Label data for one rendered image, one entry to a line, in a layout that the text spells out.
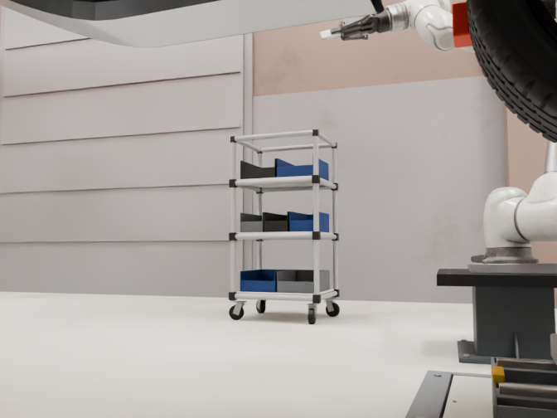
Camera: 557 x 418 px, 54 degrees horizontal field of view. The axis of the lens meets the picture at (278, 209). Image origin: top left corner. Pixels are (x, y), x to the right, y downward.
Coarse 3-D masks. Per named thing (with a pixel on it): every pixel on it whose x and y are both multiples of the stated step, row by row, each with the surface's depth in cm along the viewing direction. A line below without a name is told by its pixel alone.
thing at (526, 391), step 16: (496, 368) 93; (512, 368) 99; (528, 368) 98; (544, 368) 97; (496, 384) 88; (512, 384) 82; (528, 384) 96; (544, 384) 95; (496, 400) 78; (512, 400) 79; (528, 400) 78; (544, 400) 78; (496, 416) 75; (512, 416) 74; (528, 416) 74; (544, 416) 73
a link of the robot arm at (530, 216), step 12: (552, 144) 184; (552, 156) 183; (552, 168) 181; (540, 180) 181; (552, 180) 177; (540, 192) 179; (552, 192) 175; (528, 204) 182; (540, 204) 177; (552, 204) 174; (516, 216) 185; (528, 216) 181; (540, 216) 176; (552, 216) 173; (516, 228) 186; (528, 228) 182; (540, 228) 177; (552, 228) 174; (528, 240) 187; (540, 240) 182; (552, 240) 179
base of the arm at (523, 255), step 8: (496, 248) 193; (504, 248) 191; (512, 248) 190; (520, 248) 190; (528, 248) 191; (472, 256) 200; (480, 256) 199; (488, 256) 196; (496, 256) 192; (504, 256) 191; (512, 256) 190; (520, 256) 189; (528, 256) 190
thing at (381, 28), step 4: (384, 12) 184; (376, 16) 183; (380, 16) 183; (384, 16) 183; (388, 16) 184; (364, 20) 185; (368, 20) 184; (372, 20) 184; (376, 20) 184; (380, 20) 183; (384, 20) 183; (388, 20) 184; (364, 24) 185; (376, 24) 186; (380, 24) 184; (384, 24) 184; (388, 24) 184; (364, 28) 187; (368, 28) 187; (372, 28) 188; (376, 28) 188; (380, 28) 185; (384, 28) 185; (388, 28) 185; (372, 32) 190; (380, 32) 187
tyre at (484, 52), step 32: (480, 0) 86; (512, 0) 84; (480, 32) 87; (512, 32) 84; (544, 32) 82; (480, 64) 104; (512, 64) 84; (544, 64) 82; (512, 96) 93; (544, 96) 82; (544, 128) 96
